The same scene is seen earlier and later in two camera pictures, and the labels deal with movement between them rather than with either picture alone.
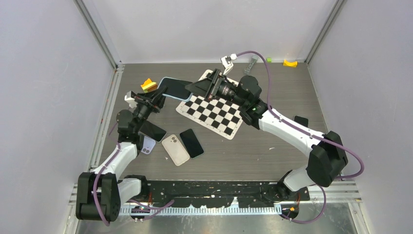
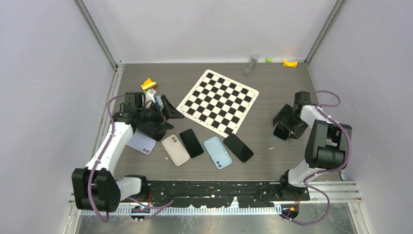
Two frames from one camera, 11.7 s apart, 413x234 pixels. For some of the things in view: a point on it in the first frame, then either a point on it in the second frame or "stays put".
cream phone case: (176, 150) stays put
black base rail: (209, 194) stays put
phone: (192, 143) stays put
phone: (153, 131) stays put
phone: (176, 88) to (239, 149)
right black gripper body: (222, 89) to (293, 120)
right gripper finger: (201, 87) to (297, 131)
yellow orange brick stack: (148, 86) stays put
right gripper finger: (211, 80) to (282, 114)
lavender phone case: (148, 145) stays put
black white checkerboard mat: (223, 117) stays put
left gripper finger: (156, 94) to (172, 112)
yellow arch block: (290, 64) stays put
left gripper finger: (159, 101) to (160, 128)
